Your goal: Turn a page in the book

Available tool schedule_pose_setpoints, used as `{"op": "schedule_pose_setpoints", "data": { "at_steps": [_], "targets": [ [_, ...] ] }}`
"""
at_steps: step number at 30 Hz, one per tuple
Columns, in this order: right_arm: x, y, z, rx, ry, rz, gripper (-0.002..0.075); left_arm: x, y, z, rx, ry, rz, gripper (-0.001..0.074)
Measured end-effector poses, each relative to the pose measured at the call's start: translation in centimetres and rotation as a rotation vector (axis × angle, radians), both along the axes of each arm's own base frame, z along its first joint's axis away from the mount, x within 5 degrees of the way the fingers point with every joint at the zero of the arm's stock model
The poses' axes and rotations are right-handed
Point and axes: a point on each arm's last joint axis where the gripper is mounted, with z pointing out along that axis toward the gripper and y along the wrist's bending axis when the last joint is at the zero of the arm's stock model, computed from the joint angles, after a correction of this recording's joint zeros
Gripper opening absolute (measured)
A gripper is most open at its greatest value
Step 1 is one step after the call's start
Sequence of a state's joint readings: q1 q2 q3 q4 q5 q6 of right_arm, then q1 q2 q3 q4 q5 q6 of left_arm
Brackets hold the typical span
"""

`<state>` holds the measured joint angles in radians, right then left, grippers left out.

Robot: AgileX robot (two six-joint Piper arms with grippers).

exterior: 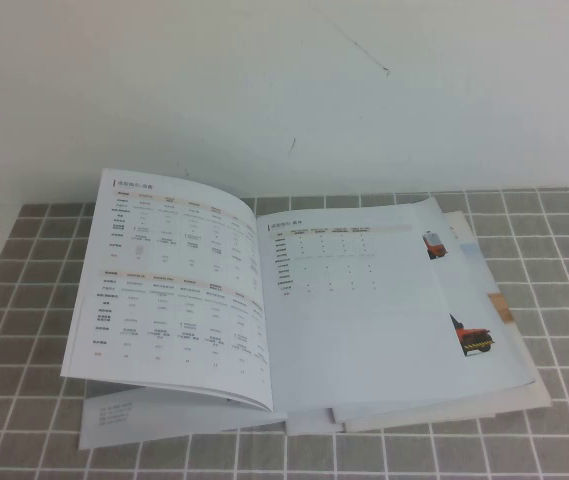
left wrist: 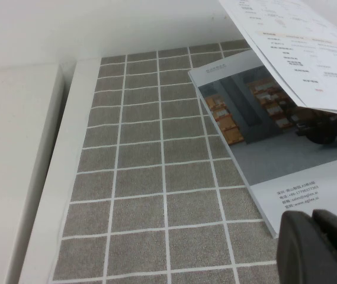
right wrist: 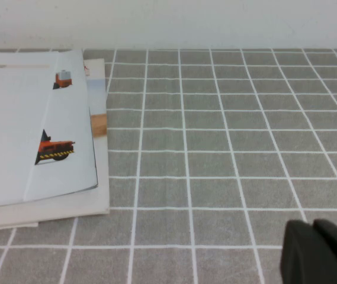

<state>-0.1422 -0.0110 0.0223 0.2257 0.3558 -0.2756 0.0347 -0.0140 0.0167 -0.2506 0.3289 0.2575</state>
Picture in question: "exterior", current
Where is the grey checkered tablecloth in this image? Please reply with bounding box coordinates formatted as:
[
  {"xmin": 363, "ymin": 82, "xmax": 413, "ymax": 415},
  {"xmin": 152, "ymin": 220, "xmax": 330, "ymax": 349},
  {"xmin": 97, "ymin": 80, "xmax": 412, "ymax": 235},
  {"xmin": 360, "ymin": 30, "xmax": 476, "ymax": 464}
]
[{"xmin": 0, "ymin": 185, "xmax": 569, "ymax": 480}]

